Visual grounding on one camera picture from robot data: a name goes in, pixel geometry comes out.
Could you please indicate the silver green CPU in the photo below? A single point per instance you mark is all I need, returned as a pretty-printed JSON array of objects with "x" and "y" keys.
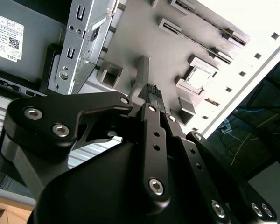
[{"x": 198, "y": 78}]

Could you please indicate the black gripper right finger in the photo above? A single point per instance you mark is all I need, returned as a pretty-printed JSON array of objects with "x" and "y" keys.
[{"x": 191, "y": 151}]

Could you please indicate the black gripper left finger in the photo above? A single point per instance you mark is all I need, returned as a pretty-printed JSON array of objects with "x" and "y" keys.
[{"x": 49, "y": 112}]

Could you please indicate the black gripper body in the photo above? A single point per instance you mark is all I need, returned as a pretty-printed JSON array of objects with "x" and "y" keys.
[{"x": 95, "y": 186}]

